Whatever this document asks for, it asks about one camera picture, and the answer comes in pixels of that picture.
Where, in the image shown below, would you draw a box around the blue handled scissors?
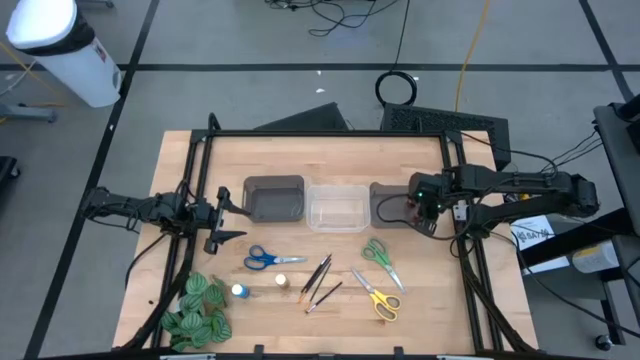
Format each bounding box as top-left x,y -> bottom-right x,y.
243,244 -> 308,272

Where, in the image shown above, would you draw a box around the grey metal stand foot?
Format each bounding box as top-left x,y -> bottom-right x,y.
0,102 -> 57,124

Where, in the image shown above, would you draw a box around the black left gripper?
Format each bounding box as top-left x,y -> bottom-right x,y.
192,186 -> 252,256

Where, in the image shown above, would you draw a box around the yellow hanging cable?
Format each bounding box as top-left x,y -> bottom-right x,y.
453,0 -> 492,112

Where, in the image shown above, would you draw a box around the black floor cable tangle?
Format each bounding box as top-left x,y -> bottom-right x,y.
264,0 -> 401,37

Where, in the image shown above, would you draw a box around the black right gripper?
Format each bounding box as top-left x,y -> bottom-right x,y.
407,172 -> 451,237

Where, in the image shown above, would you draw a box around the clear plastic bin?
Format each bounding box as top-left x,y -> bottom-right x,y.
304,184 -> 372,234

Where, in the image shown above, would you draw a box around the dark grey plastic bin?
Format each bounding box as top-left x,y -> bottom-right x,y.
368,182 -> 417,230
242,174 -> 306,224

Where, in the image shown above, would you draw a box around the black paintbrush silver ferrule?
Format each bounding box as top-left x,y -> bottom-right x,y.
305,281 -> 345,315

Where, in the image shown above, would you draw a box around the black hanging cable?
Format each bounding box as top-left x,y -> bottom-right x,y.
393,0 -> 412,71

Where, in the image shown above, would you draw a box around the white plastic canister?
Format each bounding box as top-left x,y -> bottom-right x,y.
572,239 -> 621,274

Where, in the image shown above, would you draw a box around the yellow handled scissors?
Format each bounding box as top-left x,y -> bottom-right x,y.
349,267 -> 402,323

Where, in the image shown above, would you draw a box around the black floor equipment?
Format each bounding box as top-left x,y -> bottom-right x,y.
0,155 -> 21,201

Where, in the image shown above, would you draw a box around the white printed paper sheet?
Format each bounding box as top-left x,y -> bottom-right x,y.
510,214 -> 556,251

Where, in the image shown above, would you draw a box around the black flat panel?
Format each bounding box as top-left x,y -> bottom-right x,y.
253,101 -> 350,132

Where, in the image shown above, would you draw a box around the coiled black cable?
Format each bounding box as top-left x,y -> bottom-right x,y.
374,70 -> 419,107

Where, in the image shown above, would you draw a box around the black paintbrush gold ferrule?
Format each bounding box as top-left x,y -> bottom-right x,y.
298,253 -> 333,305
301,253 -> 334,301
308,262 -> 333,304

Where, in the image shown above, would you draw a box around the green handled scissors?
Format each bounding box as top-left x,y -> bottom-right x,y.
360,238 -> 407,295

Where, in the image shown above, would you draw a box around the black equipment cart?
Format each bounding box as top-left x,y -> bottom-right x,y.
519,102 -> 640,346

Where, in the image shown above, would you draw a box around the black aluminium rig frame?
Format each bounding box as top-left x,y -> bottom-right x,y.
119,112 -> 536,357

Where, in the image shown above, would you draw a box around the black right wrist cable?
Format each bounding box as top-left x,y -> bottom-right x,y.
375,193 -> 476,242

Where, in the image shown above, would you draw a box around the artificial green leafy plant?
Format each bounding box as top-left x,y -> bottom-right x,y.
159,271 -> 234,353

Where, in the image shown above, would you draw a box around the white trash can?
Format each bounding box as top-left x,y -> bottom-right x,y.
5,0 -> 123,109

